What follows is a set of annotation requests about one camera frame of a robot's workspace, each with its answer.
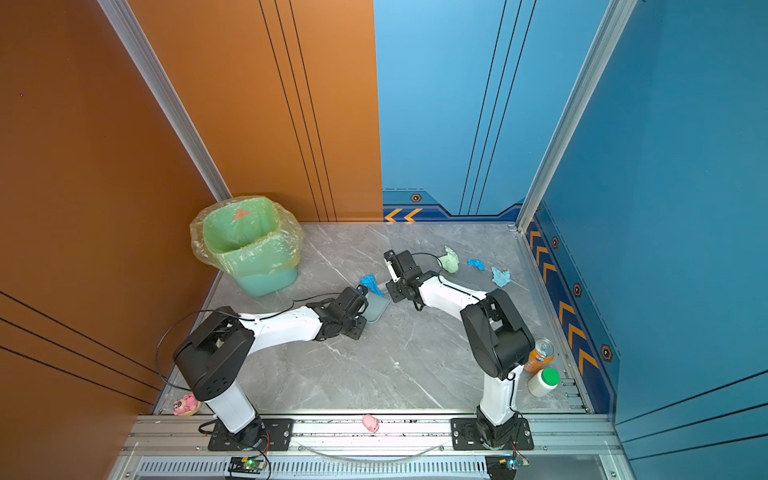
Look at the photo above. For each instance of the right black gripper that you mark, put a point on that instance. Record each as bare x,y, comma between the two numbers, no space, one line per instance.
393,293

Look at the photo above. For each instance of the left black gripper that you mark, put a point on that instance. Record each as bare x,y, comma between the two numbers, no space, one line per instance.
362,324

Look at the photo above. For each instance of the grey-blue plastic dustpan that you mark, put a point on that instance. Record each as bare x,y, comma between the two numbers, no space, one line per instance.
375,308

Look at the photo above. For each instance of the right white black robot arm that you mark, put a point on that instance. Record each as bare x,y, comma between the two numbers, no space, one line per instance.
499,339

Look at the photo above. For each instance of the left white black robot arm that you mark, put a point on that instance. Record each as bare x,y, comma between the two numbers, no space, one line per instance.
211,357

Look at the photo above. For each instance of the blue paper scrap far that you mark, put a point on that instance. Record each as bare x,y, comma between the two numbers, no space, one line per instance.
371,284

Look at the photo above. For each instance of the small light green paper scrap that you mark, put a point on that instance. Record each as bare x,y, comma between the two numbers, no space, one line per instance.
449,261

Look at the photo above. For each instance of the small blue paper scrap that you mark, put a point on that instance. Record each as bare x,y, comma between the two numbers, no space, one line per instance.
478,264

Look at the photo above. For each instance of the light blue paper scrap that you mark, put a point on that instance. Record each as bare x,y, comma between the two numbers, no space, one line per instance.
501,278

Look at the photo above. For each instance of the green plastic trash bin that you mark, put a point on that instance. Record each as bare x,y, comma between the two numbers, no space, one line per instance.
252,252

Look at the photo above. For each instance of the clear yellow bin liner bag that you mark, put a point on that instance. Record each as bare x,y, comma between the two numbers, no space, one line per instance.
246,237

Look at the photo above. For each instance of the white bottle green cap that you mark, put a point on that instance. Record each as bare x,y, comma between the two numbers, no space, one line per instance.
543,382

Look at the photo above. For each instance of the pink doughnut toy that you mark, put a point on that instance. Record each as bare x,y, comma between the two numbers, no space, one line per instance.
187,406

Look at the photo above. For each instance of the left green circuit board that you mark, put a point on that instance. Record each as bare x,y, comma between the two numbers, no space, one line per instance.
249,467

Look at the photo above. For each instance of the green circuit board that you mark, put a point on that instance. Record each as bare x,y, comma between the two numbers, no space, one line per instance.
249,467
504,467

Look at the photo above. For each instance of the right green circuit board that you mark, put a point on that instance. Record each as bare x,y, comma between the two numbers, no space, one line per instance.
504,467

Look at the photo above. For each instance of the pink toy on rail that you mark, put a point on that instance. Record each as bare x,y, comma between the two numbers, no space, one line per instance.
370,423

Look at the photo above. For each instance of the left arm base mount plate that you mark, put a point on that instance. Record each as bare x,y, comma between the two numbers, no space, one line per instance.
261,435

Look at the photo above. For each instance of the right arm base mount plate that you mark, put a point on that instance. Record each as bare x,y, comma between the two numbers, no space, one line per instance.
479,434

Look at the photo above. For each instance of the aluminium front rail frame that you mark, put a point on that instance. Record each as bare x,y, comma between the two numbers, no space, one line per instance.
408,445

